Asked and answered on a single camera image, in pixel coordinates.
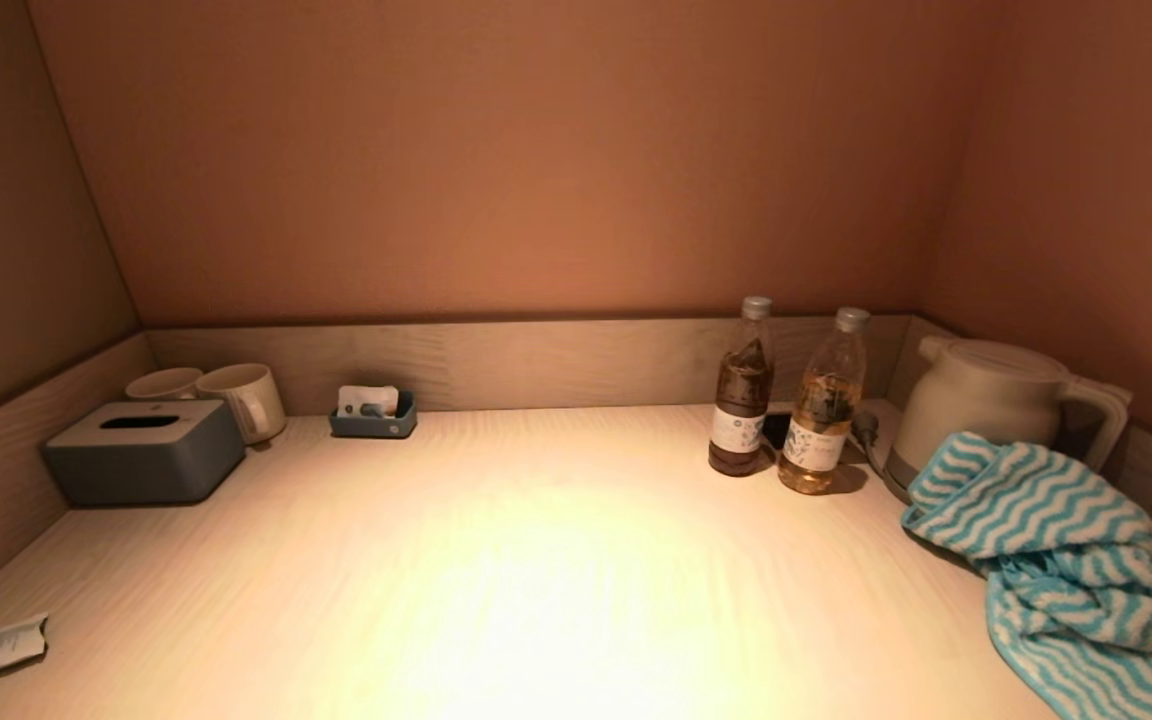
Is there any blue white striped towel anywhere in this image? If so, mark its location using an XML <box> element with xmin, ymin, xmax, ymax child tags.
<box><xmin>901</xmin><ymin>432</ymin><xmax>1152</xmax><ymax>720</ymax></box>

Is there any dark tea bottle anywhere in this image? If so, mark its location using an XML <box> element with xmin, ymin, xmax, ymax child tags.
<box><xmin>707</xmin><ymin>296</ymin><xmax>776</xmax><ymax>477</ymax></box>

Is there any small blue-grey tray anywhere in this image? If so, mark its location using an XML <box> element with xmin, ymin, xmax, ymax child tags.
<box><xmin>328</xmin><ymin>390</ymin><xmax>418</xmax><ymax>440</ymax></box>

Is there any white sachet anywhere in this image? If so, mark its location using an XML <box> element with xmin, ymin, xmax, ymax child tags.
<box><xmin>337</xmin><ymin>385</ymin><xmax>400</xmax><ymax>419</ymax></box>

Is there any amber tea bottle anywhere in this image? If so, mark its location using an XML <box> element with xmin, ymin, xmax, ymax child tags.
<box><xmin>777</xmin><ymin>306</ymin><xmax>871</xmax><ymax>496</ymax></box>

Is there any grey kettle power plug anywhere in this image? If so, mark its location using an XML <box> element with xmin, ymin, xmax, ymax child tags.
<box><xmin>852</xmin><ymin>409</ymin><xmax>887</xmax><ymax>477</ymax></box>

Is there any kettle base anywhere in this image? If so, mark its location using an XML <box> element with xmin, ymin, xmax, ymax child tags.
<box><xmin>866</xmin><ymin>398</ymin><xmax>927</xmax><ymax>504</ymax></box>

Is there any white ceramic mug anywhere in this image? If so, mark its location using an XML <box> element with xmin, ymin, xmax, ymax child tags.
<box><xmin>195</xmin><ymin>363</ymin><xmax>288</xmax><ymax>446</ymax></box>
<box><xmin>125</xmin><ymin>367</ymin><xmax>204</xmax><ymax>403</ymax></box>

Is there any white electric kettle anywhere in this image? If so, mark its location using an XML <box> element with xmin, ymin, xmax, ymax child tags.
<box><xmin>891</xmin><ymin>335</ymin><xmax>1133</xmax><ymax>491</ymax></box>

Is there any grey tissue box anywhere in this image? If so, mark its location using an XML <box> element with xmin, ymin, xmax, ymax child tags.
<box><xmin>43</xmin><ymin>399</ymin><xmax>247</xmax><ymax>507</ymax></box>

